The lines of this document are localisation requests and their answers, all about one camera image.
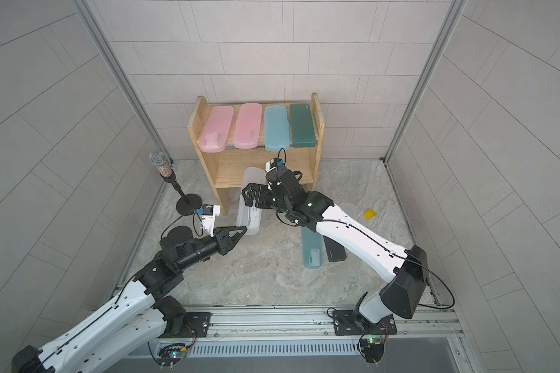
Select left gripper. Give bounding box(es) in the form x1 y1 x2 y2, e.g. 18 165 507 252
176 226 247 272

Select clear frosted pencil case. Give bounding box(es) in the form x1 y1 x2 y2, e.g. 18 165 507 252
339 203 356 219
236 167 266 236

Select small teal pencil case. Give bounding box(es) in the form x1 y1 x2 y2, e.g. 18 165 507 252
301 227 322 269

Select black pencil case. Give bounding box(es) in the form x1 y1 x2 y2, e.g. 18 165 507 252
323 236 347 263

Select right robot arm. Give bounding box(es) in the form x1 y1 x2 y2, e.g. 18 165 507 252
241 163 432 329

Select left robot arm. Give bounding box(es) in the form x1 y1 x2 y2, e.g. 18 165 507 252
11 226 247 372

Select wooden two-tier shelf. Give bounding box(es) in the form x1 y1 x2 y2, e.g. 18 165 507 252
187 93 325 215

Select large light blue pencil case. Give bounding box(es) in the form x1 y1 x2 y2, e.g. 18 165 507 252
264 106 290 152

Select right pink pencil case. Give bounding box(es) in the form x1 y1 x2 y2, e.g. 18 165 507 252
233 103 263 149

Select pink pencil case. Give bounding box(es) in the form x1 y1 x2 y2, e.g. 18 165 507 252
233 103 263 149
198 106 234 153

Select left pink pencil case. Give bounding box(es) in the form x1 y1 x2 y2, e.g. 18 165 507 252
198 106 234 153

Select dark green pencil case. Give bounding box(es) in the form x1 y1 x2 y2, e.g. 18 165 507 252
289 104 317 149

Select microphone on black stand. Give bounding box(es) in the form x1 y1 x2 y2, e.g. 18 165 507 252
149 152 202 216

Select yellow block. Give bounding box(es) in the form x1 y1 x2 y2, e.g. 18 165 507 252
363 209 377 220

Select left circuit board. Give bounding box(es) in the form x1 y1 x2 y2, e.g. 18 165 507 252
155 343 188 370

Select circuit board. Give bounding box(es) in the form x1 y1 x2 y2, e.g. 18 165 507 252
358 337 385 364
155 343 188 370

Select right circuit board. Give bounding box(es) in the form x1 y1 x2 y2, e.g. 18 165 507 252
358 337 385 364

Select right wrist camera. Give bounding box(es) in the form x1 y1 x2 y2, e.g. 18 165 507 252
265 158 285 173

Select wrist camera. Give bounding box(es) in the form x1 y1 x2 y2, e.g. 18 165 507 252
265 158 285 173
196 205 221 237

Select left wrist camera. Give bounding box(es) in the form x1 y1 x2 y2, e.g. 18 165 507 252
196 205 221 237

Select aluminium rail frame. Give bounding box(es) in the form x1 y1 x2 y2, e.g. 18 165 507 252
120 306 478 372

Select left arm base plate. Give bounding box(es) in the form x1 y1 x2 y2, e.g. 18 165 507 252
164 312 212 338

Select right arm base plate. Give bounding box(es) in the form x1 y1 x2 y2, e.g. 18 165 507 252
327 308 398 337

